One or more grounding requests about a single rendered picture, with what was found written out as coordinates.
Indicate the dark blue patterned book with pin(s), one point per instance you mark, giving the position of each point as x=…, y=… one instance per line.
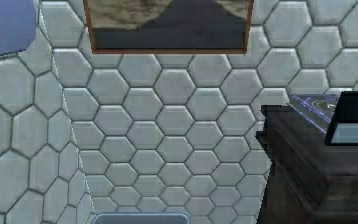
x=312, y=105

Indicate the dark wooden cabinet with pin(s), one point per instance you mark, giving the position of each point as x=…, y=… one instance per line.
x=300, y=173

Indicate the blue window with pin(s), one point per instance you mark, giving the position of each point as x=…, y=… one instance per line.
x=7, y=23

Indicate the grey bin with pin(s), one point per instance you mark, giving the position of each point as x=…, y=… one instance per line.
x=140, y=219

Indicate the brown framed wall picture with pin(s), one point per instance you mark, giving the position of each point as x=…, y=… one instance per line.
x=173, y=30

